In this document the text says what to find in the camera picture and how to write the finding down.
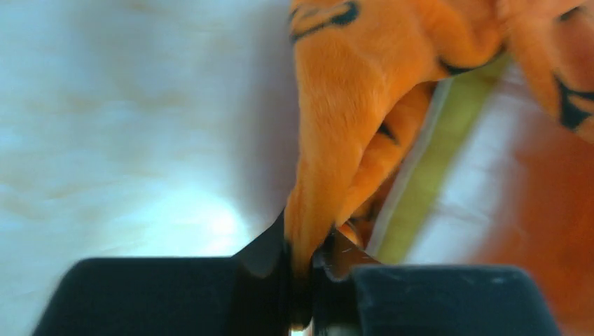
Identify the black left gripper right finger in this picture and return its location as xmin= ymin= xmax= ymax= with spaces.
xmin=312 ymin=231 xmax=560 ymax=336

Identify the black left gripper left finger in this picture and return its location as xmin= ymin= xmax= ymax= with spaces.
xmin=34 ymin=218 xmax=289 ymax=335

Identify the white pillow yellow edge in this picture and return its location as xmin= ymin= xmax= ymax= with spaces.
xmin=366 ymin=56 xmax=535 ymax=264

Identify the orange patterned pillowcase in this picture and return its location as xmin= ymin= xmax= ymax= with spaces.
xmin=284 ymin=1 xmax=593 ymax=335

